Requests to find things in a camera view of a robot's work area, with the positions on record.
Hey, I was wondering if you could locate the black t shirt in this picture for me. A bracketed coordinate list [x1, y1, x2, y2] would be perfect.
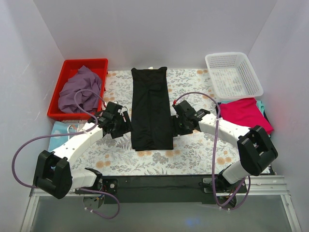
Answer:
[131, 67, 173, 151]

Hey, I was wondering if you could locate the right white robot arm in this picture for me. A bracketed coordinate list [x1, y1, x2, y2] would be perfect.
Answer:
[172, 101, 278, 192]

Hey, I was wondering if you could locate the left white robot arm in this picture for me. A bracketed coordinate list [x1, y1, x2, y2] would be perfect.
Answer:
[33, 102, 132, 199]

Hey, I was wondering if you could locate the floral patterned table mat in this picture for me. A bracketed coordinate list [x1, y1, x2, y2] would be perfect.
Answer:
[72, 69, 239, 175]

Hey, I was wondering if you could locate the purple crumpled t shirt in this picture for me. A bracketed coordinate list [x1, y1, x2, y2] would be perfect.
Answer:
[58, 66, 102, 114]

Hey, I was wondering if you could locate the red plastic bin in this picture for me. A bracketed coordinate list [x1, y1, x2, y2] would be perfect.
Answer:
[47, 58, 108, 121]

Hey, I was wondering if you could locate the light blue dotted cloth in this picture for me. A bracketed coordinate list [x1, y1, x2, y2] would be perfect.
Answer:
[48, 121, 81, 152]

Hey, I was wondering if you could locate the magenta folded t shirt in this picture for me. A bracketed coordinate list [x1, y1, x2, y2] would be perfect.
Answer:
[219, 97, 274, 136]

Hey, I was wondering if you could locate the white perforated plastic basket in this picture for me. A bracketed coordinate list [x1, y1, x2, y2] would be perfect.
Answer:
[205, 52, 264, 101]

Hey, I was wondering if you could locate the teal folded t shirt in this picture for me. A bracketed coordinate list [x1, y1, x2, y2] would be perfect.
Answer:
[256, 100, 265, 116]

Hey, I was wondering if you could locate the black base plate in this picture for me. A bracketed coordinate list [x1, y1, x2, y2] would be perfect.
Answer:
[74, 175, 248, 204]

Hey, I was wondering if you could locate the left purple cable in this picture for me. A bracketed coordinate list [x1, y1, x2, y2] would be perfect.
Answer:
[11, 89, 121, 219]

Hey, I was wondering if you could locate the aluminium mounting rail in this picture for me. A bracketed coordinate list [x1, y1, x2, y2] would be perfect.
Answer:
[29, 175, 290, 197]

